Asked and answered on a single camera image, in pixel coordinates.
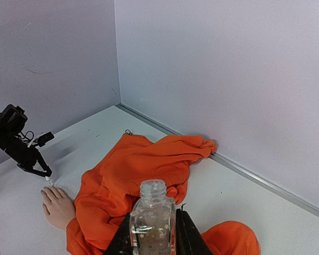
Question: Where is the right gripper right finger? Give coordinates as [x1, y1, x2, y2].
[175, 207, 213, 255]

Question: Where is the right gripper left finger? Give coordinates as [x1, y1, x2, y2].
[103, 213, 133, 255]

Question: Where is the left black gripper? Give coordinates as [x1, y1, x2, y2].
[5, 140, 52, 177]

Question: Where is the small nail polish bottle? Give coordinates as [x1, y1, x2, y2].
[129, 180, 176, 255]

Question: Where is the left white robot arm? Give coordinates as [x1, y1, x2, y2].
[0, 104, 54, 180]

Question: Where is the mannequin hand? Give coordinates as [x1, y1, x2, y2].
[41, 186, 75, 230]

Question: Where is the orange cloth garment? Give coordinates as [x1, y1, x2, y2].
[66, 134, 261, 254]

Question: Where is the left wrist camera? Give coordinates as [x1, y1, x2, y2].
[27, 132, 54, 148]

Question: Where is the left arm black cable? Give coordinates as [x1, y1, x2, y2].
[18, 130, 36, 144]

